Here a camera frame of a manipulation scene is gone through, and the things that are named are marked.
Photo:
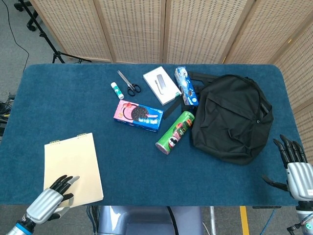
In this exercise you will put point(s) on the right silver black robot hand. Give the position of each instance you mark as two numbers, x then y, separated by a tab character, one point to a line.
297	176

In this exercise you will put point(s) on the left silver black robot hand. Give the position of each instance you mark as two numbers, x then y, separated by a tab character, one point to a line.
49	199

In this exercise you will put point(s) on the beige notepad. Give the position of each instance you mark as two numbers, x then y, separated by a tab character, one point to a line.
73	169

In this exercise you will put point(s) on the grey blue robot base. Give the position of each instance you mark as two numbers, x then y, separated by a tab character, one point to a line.
149	220

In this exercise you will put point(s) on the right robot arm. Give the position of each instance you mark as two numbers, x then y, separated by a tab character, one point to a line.
304	218

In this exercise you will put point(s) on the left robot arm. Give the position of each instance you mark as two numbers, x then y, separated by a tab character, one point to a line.
18	226

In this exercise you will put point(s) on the black backpack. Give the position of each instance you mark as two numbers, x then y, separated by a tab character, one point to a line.
232	117

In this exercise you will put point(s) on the blue table mat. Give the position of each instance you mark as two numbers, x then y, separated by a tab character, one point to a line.
146	166

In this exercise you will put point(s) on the pink blue Oreo box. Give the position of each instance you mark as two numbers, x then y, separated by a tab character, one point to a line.
138	116

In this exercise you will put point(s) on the white green glue stick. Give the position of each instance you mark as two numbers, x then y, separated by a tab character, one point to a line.
117	90

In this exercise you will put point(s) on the green Pringles can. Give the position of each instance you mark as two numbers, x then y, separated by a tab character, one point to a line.
174	133

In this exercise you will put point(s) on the blue Oreo cookie sleeve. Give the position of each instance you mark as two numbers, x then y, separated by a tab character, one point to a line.
186	86

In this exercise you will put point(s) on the white product box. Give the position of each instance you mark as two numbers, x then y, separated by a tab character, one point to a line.
161	84

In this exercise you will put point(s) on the black tripod stand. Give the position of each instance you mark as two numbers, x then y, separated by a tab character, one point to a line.
46	36

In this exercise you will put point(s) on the black office chair base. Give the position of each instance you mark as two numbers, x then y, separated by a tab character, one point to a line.
25	12

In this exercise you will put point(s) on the wooden woven folding screen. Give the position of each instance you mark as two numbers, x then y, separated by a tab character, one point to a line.
171	29

